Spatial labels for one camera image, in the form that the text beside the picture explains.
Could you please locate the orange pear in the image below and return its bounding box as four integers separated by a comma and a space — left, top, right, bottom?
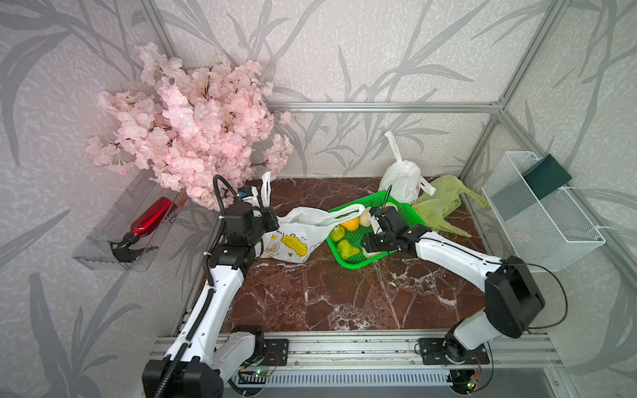
341, 217, 360, 232

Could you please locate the green plastic basket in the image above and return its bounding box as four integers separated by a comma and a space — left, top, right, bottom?
326, 191, 425, 270

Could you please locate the white printed plastic bag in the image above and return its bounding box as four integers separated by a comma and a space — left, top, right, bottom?
378, 131, 436, 204

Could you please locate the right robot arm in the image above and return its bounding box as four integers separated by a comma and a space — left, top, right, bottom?
362, 207, 545, 364

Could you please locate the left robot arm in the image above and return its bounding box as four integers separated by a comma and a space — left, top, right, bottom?
142, 172, 279, 397

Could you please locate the beige pear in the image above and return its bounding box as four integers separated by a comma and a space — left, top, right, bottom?
359, 207, 373, 228

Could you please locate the light green plastic bag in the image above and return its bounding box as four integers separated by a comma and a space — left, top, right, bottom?
411, 175, 489, 237

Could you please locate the green pear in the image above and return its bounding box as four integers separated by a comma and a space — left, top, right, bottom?
337, 239, 360, 260

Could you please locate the pink cherry blossom tree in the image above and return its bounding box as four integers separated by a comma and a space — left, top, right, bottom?
86, 42, 294, 210

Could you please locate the red spray bottle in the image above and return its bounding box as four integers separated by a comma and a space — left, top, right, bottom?
109, 197, 174, 263

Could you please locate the dark green card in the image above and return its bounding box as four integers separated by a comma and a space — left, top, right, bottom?
523, 154, 572, 201

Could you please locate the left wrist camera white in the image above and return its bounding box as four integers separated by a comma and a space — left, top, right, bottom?
238, 186, 260, 207

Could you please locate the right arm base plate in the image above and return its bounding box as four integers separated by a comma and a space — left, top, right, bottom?
414, 338, 491, 366

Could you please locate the aluminium front rail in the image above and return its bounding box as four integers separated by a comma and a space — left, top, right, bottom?
265, 329, 563, 371

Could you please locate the clear acrylic wall shelf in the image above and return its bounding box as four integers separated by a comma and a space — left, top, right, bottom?
72, 170, 187, 272

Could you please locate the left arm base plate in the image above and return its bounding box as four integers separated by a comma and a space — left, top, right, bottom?
242, 338, 290, 367

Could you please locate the white wire mesh basket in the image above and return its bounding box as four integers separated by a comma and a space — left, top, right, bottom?
482, 151, 606, 272

